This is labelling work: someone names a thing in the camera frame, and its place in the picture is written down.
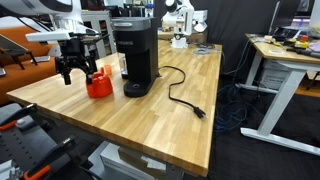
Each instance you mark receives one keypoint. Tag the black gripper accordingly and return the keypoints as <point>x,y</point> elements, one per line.
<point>73,55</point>

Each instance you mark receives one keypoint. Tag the white idle robot arm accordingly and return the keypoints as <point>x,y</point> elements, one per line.
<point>184,19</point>

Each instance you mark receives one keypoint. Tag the white working robot arm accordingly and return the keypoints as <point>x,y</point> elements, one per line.
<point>64,15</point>

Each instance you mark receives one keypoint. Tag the small orange cup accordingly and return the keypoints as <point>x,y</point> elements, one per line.
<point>108,69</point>

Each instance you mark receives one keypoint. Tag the white glass-door cabinet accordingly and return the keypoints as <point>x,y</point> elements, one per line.
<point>101,22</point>

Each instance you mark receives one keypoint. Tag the orange sofa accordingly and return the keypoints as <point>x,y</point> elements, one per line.
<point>15,77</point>

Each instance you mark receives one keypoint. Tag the black Keurig coffee maker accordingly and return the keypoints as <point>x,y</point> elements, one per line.
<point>137,39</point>

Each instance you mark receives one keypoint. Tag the black laptop stand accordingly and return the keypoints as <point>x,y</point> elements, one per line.
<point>14,50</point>

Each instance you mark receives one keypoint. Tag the black perforated plate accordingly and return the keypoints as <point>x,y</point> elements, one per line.
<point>21,150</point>

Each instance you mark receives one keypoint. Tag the white cardboard box under table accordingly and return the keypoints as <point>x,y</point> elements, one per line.
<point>129,163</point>

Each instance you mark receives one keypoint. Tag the black monitor on desk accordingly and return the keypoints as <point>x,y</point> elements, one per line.
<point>283,15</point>

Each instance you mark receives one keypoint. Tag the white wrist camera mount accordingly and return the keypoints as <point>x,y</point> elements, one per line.
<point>54,36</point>

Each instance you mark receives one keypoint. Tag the black clamp with orange handle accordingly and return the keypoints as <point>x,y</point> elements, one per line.
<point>58,164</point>

